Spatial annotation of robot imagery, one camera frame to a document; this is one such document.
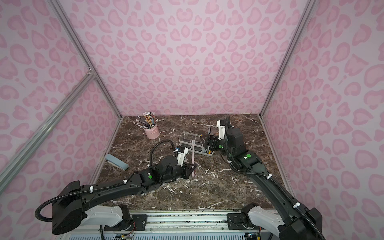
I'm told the pink metal pencil bucket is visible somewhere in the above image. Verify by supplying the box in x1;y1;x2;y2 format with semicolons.
144;125;160;140

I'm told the bundle of coloured pencils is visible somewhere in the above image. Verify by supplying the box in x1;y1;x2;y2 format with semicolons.
136;112;157;130

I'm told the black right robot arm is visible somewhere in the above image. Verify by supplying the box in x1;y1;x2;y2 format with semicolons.
200;117;325;240

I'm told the cream toothbrush holder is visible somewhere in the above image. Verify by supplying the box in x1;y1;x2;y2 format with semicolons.
179;132;214;156

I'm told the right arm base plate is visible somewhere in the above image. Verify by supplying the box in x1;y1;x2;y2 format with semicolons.
227;212;255;230

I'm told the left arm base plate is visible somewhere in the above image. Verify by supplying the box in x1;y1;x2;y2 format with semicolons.
114;214;148;231

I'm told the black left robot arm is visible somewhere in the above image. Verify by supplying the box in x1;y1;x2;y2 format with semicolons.
35;140;197;235

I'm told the aluminium front rail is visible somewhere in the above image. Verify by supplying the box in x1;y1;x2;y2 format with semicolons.
55;209;322;240

